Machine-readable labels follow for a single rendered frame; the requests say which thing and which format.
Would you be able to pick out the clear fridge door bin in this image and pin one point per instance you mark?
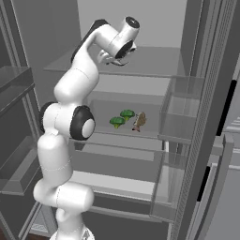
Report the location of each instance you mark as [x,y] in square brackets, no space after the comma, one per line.
[178,122]
[15,84]
[168,193]
[18,175]

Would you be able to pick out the glass fridge shelf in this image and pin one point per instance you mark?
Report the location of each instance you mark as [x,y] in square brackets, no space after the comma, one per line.
[146,106]
[125,168]
[153,62]

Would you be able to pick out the green broccoli floret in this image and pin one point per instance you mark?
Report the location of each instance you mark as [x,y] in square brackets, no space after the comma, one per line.
[127,113]
[116,121]

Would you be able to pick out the brown fish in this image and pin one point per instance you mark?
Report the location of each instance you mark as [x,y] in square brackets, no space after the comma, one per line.
[141,120]

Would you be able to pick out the grey fridge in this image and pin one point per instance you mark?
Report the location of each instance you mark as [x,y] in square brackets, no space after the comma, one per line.
[131,25]

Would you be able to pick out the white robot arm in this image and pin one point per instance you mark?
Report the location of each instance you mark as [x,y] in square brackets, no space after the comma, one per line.
[59,162]

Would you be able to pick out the grey fridge door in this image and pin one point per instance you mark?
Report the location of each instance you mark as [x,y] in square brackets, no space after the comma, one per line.
[215,40]
[9,40]

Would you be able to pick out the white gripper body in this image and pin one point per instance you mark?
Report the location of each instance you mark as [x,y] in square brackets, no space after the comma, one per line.
[108,57]

